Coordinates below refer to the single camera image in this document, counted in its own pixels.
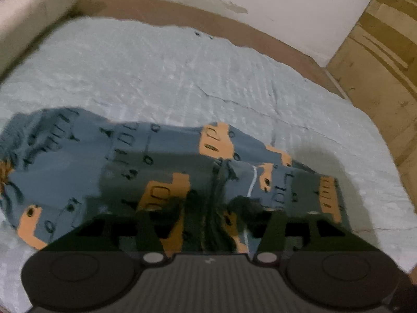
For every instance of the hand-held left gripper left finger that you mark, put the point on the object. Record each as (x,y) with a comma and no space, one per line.
(148,231)

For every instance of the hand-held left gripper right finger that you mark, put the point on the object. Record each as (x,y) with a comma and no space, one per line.
(272,231)

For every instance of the blue pants with orange cars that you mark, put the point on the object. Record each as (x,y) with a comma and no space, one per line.
(81,176)

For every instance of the brown bed base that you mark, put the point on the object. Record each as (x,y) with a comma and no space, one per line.
(195,9)

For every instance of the rolled pink comforter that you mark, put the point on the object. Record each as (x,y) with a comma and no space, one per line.
(35,9)

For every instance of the light blue striped bed sheet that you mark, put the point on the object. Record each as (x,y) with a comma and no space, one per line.
(163,78)

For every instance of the plywood board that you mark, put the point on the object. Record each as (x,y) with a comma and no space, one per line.
(381,71)

